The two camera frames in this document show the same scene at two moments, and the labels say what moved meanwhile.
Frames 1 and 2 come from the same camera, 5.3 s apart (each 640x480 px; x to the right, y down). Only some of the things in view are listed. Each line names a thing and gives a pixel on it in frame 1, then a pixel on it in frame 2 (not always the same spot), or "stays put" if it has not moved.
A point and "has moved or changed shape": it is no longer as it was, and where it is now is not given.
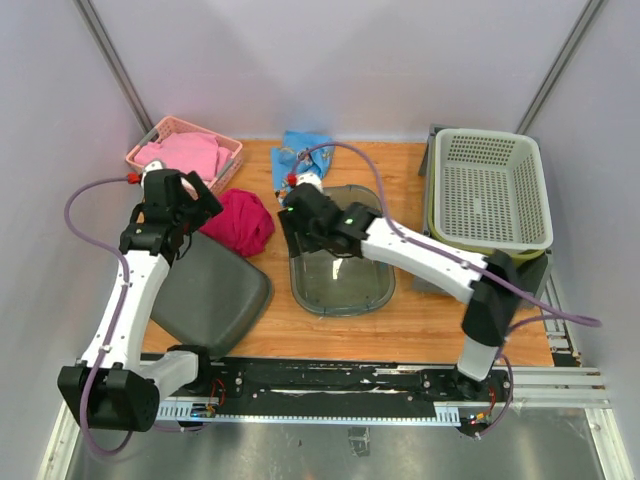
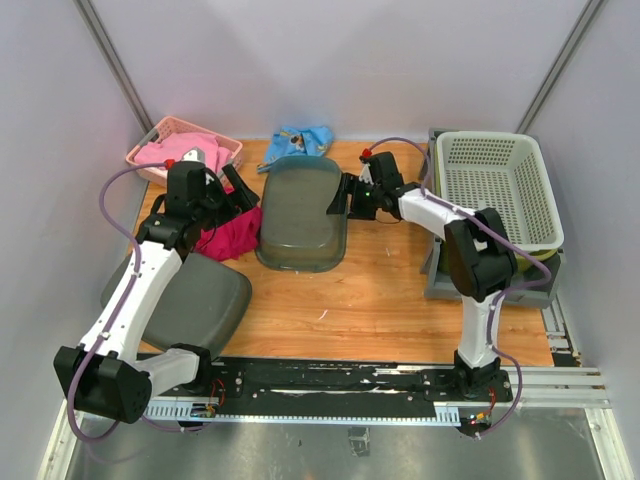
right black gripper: x=291 y=224 to x=349 y=185
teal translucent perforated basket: x=339 y=286 to x=296 y=234
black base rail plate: x=397 y=384 stays put
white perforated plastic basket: x=491 y=190 stays put
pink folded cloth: x=195 y=155 stays put
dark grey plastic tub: x=211 y=296 has moved or changed shape
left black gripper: x=206 y=206 to x=243 y=195
